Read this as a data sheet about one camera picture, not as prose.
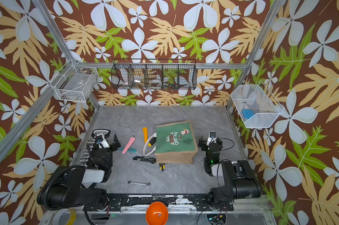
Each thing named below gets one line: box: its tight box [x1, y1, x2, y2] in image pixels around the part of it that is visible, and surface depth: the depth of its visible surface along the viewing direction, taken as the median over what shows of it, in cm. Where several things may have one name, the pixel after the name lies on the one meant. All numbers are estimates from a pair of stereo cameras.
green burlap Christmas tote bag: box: [142, 120, 199, 165], surface depth 88 cm
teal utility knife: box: [117, 146, 137, 153], surface depth 96 cm
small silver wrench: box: [127, 180, 152, 187], surface depth 83 cm
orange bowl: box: [145, 201, 169, 225], surface depth 70 cm
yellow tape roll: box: [52, 208, 77, 225], surface depth 71 cm
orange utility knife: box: [142, 127, 149, 144], surface depth 106 cm
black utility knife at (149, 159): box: [132, 156, 157, 165], surface depth 90 cm
